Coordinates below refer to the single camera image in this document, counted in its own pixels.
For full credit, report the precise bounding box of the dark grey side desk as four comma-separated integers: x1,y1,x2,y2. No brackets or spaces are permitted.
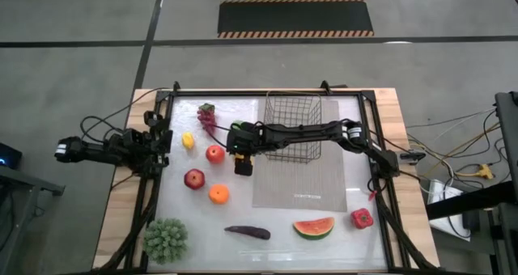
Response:
0,163,66,275

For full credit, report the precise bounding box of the toy watermelon slice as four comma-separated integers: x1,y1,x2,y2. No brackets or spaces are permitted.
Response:
292,216,336,241

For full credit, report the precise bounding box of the bright red toy apple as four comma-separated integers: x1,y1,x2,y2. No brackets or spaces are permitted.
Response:
205,144,226,165

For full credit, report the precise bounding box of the black upright panel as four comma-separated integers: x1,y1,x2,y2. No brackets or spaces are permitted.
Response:
493,91,518,187

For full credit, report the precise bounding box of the dark purple toy eggplant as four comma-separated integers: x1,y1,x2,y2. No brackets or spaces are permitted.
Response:
223,225,272,241

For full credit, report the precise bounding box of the yellow toy lemon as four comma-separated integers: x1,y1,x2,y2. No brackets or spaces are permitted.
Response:
181,131,196,150

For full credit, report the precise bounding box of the small black mounted device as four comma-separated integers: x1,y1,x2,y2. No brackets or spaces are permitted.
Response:
399,149,427,163

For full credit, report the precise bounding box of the white paper sheet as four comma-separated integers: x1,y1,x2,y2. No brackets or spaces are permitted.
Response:
427,179,473,243

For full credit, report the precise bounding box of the black hazard-striped floor mat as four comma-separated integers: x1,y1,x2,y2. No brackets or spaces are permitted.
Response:
217,0,376,40

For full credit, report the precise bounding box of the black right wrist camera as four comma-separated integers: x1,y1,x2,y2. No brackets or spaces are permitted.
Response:
234,160,254,177

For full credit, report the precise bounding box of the orange toy orange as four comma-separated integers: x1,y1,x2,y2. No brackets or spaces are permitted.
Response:
208,184,231,205

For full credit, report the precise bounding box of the wire mesh basket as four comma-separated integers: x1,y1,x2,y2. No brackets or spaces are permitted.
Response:
261,90,324,164

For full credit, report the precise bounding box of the purple toy grape bunch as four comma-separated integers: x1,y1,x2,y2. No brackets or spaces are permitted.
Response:
196,102,218,135

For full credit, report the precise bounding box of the black device with blue light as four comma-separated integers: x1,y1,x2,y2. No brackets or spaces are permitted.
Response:
0,142,23,171

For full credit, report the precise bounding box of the green bushy toy plant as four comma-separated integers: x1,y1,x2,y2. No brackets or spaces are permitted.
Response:
142,218,189,265

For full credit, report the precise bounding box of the black metal table frame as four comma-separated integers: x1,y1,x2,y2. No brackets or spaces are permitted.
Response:
91,80,442,275

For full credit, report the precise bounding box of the red toy bell pepper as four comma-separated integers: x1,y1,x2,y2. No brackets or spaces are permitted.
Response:
350,208,375,231

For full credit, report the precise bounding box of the yellow power splitter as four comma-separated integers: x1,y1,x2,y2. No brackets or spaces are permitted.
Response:
456,163,495,181

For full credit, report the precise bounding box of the black side table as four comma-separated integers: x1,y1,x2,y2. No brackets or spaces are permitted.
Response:
424,180,518,275

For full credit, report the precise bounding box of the white glossy table sheet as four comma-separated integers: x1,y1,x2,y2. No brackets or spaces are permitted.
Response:
146,95,389,273

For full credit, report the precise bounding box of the grey woven placemat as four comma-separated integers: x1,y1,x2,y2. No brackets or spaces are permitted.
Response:
251,99,348,213

